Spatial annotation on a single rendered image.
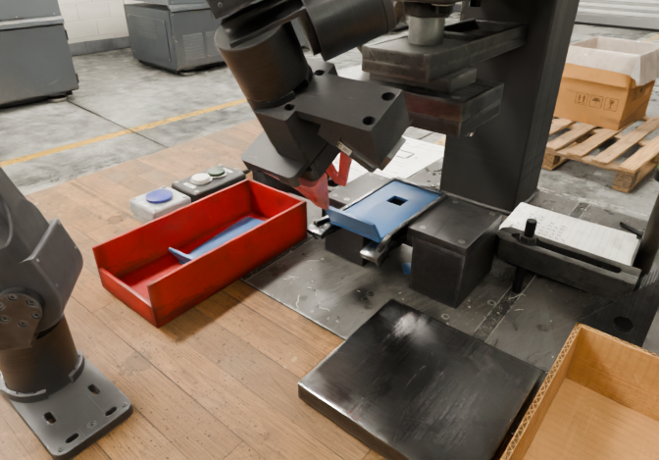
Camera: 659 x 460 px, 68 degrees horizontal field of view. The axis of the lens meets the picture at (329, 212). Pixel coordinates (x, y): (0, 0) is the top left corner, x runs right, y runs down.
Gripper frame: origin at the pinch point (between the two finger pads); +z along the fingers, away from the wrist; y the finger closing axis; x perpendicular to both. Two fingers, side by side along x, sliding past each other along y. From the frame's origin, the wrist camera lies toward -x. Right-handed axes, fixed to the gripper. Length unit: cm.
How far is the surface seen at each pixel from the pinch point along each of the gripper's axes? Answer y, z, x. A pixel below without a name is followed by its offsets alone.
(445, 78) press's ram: 14.6, -3.7, -5.9
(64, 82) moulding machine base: 88, 159, 434
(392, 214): 5.5, 10.3, -1.8
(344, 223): 0.4, 6.8, 0.7
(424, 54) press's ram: 13.3, -7.5, -4.8
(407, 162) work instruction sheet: 29.9, 34.2, 15.5
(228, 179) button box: 3.8, 16.7, 31.1
